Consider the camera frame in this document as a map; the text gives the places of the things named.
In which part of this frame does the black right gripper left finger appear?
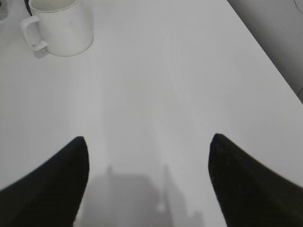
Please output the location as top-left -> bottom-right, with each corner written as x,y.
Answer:
0,136 -> 89,227

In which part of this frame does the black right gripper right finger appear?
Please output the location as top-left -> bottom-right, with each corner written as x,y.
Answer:
208,133 -> 303,227

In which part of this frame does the white ceramic mug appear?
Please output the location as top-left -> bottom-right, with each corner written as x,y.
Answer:
20,0 -> 94,57

